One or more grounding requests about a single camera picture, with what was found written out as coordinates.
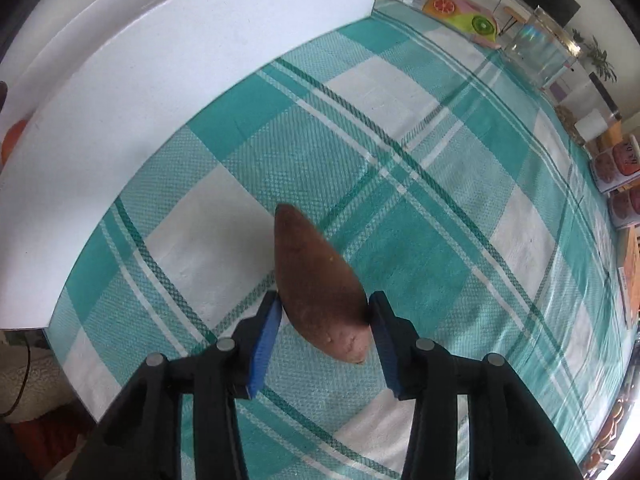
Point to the printed food can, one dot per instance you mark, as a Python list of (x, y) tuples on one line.
[(617, 165), (627, 207)]

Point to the clear rectangular container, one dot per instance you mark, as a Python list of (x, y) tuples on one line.
[(537, 47)]

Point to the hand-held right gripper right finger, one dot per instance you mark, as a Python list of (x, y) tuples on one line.
[(385, 355)]

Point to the green potted plant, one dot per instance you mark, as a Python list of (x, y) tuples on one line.
[(597, 57)]

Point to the orange book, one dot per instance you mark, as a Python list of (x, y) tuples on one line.
[(631, 280)]

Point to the sweet potato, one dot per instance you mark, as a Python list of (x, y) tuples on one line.
[(315, 280)]

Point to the white foam board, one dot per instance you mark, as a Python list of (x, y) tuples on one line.
[(175, 60)]

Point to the clear plastic jar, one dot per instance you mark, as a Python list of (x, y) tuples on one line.
[(592, 122)]

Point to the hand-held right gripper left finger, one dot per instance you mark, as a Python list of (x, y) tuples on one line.
[(265, 345)]

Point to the fruit-print packet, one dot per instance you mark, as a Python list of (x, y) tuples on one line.
[(460, 15)]

